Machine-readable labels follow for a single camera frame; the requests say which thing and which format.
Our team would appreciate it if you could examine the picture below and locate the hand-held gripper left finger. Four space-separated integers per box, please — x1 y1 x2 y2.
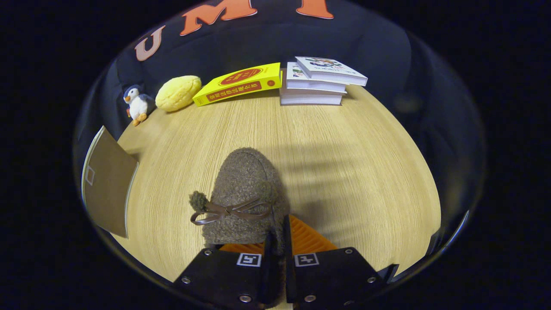
172 230 280 310

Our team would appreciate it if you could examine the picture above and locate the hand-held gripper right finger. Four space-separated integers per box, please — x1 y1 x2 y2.
282 214 387 310

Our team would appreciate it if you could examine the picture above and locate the brown fuzzy shoe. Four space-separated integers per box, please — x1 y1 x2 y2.
189 147 290 246

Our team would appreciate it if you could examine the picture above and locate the brown fabric storage box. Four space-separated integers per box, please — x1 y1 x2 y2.
81 126 139 239

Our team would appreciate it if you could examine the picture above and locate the white book brown cover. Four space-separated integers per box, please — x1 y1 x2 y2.
280 69 344 106

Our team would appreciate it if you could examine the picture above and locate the yellow bun plush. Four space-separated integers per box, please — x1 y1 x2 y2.
155 75 202 113

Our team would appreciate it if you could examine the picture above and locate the penguin plush toy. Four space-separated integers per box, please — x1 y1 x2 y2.
123 84 155 127

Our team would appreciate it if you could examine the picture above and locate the white book plain edge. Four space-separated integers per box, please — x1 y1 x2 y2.
286 62 347 93

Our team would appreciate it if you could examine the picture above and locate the yellow book red circle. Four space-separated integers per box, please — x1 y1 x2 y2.
192 62 283 107

